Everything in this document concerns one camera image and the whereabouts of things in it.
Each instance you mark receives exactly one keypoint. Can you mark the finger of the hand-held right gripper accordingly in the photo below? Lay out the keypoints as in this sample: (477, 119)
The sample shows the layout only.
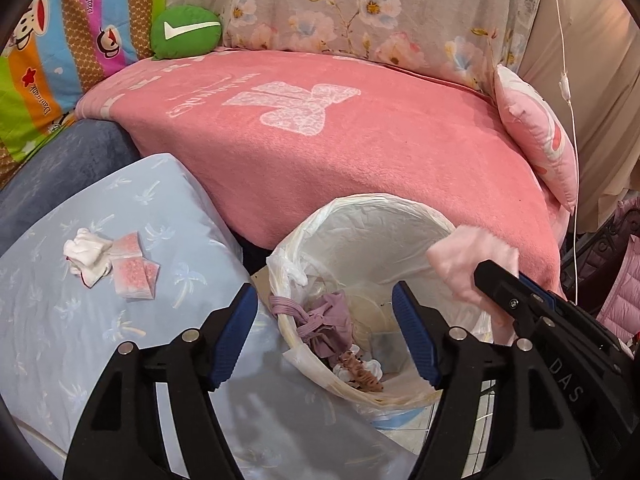
(537, 290)
(500, 285)

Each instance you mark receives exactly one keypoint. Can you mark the pink white cushion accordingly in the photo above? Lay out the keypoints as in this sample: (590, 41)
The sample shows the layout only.
(535, 130)

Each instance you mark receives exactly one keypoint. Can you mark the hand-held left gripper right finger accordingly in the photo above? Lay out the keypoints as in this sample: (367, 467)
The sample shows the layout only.
(417, 340)

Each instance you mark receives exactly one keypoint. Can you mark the pink white packet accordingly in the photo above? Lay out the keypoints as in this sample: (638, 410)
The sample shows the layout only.
(127, 247)
(132, 280)

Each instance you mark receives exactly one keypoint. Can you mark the pink blanket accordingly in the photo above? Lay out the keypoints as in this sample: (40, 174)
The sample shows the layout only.
(350, 160)

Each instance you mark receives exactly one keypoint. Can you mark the colourful monkey cartoon pillow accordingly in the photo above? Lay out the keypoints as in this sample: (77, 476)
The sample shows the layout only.
(75, 35)

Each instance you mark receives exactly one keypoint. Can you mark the pink puffer jacket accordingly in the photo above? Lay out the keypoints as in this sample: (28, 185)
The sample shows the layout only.
(625, 285)

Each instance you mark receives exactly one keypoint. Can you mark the beige curtain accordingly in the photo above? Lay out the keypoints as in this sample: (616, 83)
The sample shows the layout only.
(600, 60)

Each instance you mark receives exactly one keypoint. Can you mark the white cloth with red edging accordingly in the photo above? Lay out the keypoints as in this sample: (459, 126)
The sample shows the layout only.
(87, 255)

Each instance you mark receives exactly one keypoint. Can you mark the bin with white bag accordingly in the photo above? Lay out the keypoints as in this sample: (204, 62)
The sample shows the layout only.
(375, 240)

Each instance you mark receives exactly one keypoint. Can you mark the light pink cloth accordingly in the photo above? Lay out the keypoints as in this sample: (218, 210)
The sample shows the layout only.
(465, 265)

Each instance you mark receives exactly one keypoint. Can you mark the blue-grey pillow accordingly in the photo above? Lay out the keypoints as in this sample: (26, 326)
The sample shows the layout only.
(65, 160)

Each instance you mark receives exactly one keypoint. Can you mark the floral grey pillow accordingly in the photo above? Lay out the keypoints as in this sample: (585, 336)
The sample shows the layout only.
(350, 0)

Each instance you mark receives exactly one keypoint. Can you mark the green cushion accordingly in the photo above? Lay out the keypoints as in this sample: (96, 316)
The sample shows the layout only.
(185, 40)

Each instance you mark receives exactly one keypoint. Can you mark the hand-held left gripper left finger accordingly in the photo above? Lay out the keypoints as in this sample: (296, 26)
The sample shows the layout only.
(232, 335)

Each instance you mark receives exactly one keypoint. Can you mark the purple cloth cap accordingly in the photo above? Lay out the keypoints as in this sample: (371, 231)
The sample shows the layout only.
(330, 330)

